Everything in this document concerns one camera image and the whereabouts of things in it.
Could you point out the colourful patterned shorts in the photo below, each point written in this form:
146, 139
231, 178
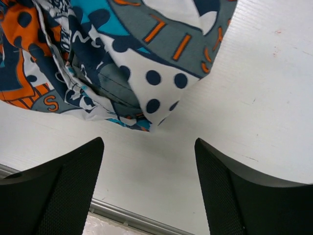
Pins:
125, 61

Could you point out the aluminium rail front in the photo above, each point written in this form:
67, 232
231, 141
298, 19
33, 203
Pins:
122, 218

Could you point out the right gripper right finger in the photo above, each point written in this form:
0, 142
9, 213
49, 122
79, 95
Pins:
240, 200

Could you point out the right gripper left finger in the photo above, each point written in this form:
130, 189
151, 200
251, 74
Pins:
90, 155

